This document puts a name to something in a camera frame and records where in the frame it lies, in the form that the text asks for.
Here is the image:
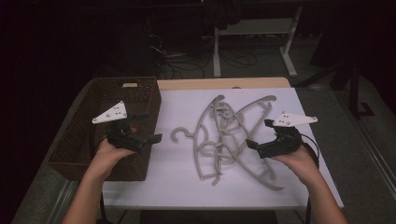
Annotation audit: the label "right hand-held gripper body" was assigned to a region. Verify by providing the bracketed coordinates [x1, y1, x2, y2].
[259, 112, 318, 160]

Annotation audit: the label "person's left hand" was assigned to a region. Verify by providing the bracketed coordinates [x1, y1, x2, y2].
[89, 138, 136, 181]

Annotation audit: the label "brown woven basket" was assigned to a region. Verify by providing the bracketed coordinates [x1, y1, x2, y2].
[46, 77, 163, 182]

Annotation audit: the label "person's right hand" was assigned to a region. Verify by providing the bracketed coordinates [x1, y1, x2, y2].
[270, 144, 319, 185]

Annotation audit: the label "white metal desk frame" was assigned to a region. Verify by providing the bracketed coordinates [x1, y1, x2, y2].
[212, 6, 304, 78]

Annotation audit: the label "black floor cables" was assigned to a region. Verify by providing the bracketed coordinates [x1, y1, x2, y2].
[148, 31, 260, 79]

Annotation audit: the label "black metal stand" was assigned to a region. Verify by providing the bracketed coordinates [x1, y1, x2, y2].
[294, 59, 376, 119]

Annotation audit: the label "white board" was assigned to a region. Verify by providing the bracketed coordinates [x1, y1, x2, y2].
[102, 87, 345, 210]

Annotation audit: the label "pile of grey hangers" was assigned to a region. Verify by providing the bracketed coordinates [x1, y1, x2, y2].
[199, 94, 278, 183]

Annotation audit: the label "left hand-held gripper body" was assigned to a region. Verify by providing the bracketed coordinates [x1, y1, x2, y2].
[92, 100, 148, 154]

